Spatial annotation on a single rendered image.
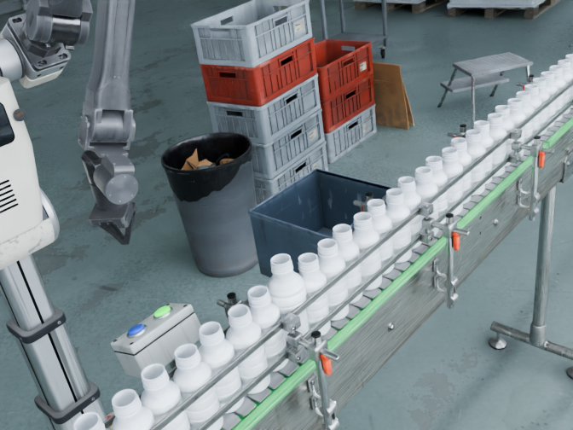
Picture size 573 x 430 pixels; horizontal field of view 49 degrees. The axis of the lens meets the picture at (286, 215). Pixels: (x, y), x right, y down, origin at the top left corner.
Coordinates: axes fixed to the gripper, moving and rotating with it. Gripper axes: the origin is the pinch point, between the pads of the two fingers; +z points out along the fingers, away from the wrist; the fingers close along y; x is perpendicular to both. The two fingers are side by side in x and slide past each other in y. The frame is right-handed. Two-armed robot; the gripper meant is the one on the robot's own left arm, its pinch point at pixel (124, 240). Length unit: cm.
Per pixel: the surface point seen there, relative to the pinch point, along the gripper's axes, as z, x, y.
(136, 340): 5.7, -5.4, -20.5
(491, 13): 190, -229, 607
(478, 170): 15, -77, 40
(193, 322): 9.1, -13.8, -13.7
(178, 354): 0.7, -15.1, -28.1
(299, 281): 2.4, -33.8, -11.2
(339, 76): 105, -50, 290
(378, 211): 4, -50, 11
